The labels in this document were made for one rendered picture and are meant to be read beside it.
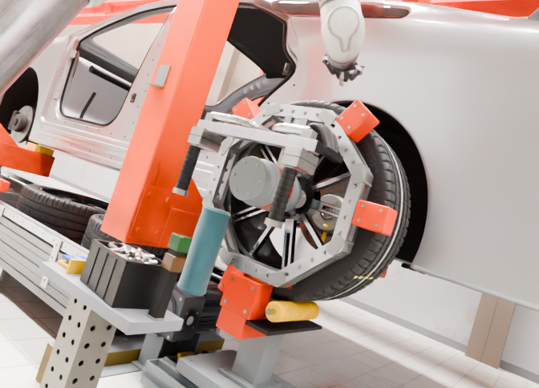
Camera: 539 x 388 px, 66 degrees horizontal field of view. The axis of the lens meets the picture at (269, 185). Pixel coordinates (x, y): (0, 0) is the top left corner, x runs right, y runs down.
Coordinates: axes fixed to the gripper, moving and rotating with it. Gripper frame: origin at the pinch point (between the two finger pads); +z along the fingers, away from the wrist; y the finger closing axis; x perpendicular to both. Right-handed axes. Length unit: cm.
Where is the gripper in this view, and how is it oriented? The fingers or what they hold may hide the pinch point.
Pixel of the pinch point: (342, 78)
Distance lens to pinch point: 143.9
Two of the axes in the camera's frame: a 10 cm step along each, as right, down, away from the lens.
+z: 1.7, 0.8, 9.8
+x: 3.7, -9.3, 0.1
